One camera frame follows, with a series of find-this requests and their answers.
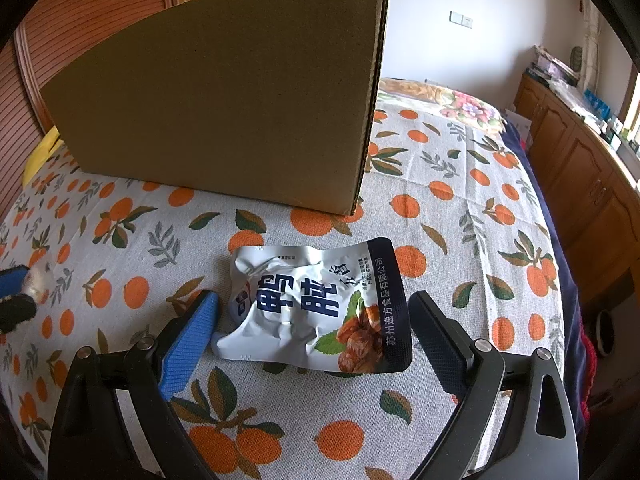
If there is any white wall switch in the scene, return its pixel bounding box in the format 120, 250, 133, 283
449, 11, 473, 28

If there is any orange-print white bedsheet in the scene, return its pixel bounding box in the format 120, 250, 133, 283
1, 95, 565, 479

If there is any clutter on sideboard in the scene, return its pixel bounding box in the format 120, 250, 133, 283
513, 46, 639, 186

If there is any white curtain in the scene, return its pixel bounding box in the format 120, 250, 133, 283
579, 0, 602, 93

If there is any dark blue blanket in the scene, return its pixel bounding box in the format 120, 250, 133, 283
501, 119, 597, 438

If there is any wooden wardrobe door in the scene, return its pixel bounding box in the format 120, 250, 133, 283
1, 0, 189, 216

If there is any silver duck gizzard snack bag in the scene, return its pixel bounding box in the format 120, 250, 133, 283
212, 237, 412, 375

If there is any yellow plush pillow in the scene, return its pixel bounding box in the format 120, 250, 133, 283
22, 126, 64, 188

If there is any brown cardboard box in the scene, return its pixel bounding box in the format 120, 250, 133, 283
42, 0, 388, 214

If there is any wooden sideboard cabinet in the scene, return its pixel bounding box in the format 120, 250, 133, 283
514, 73, 639, 310

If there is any small white candy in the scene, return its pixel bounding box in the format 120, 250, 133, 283
21, 259, 55, 304

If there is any floral quilt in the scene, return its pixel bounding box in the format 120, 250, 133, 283
378, 78, 506, 134

